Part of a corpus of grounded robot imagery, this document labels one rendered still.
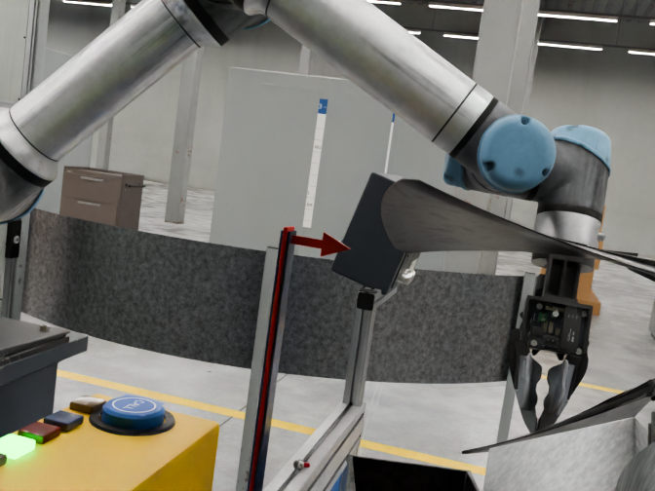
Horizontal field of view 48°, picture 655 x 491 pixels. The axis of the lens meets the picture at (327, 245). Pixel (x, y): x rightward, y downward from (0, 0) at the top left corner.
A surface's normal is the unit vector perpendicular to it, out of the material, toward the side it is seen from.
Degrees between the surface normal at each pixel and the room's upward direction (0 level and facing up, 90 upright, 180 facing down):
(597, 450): 55
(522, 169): 88
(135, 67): 111
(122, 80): 117
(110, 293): 90
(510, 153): 88
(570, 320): 73
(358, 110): 90
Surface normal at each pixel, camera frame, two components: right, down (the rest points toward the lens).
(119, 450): 0.14, -0.98
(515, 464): -0.69, -0.63
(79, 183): -0.21, 0.07
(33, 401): 0.97, 0.15
